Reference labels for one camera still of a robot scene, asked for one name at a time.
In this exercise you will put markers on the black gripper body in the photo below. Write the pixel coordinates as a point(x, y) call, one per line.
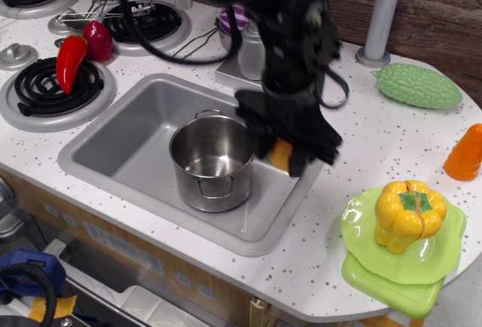
point(295, 117)

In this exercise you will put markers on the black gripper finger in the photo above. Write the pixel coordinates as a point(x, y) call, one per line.
point(300, 159)
point(261, 136)

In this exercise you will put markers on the yellow toy corn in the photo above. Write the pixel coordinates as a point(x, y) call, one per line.
point(280, 154)

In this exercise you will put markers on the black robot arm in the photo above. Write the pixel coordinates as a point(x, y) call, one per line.
point(300, 41)

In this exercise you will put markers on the stainless steel pot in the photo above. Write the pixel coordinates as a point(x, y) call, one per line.
point(213, 161)

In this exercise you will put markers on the grey toy sink basin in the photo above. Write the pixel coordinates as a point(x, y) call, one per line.
point(125, 151)

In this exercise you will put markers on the silver toy faucet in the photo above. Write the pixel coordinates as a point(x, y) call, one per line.
point(244, 72)

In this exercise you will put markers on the purple white striped toy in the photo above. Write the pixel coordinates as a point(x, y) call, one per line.
point(241, 17)

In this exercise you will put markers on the yellow toy bell pepper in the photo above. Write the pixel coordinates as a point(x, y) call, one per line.
point(407, 211)

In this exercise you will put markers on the green toy bitter gourd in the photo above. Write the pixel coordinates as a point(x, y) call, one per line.
point(417, 86)

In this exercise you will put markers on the middle stove burner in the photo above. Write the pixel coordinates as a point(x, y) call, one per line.
point(163, 25)

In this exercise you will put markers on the orange toy carrot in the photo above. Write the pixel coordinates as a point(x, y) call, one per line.
point(464, 161)

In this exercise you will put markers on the light green toy plate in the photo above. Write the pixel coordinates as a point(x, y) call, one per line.
point(426, 261)

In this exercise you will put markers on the dark red toy pepper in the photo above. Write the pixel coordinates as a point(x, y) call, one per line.
point(99, 39)

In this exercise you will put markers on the red toy chili pepper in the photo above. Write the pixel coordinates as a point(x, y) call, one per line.
point(69, 59)

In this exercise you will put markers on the front left stove burner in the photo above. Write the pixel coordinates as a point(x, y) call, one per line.
point(33, 101)

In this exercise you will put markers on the silver stove knob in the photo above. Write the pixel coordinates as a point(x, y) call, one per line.
point(17, 56)

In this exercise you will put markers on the yellow tape piece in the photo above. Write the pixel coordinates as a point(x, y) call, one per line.
point(64, 307)

